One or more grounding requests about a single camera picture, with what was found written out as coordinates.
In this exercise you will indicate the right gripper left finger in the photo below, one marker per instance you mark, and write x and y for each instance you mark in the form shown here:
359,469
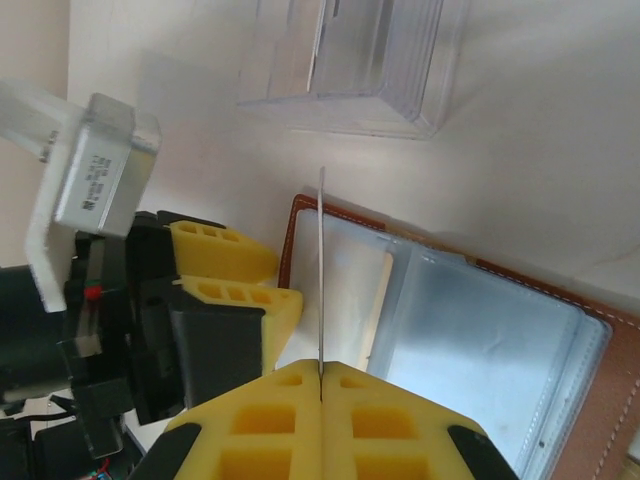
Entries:
260,440

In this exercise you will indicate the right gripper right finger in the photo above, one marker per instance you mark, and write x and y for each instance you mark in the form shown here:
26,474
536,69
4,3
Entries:
385,440

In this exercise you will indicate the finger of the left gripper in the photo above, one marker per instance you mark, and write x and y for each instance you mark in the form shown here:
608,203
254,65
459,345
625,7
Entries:
225,345
230,255

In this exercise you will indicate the brown leather card holder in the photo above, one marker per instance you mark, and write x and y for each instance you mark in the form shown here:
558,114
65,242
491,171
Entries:
500,350

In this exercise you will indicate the clear acrylic card stand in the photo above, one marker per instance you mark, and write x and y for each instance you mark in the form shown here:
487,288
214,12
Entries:
400,75

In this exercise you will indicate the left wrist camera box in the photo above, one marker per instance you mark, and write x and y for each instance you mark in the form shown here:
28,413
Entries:
100,170

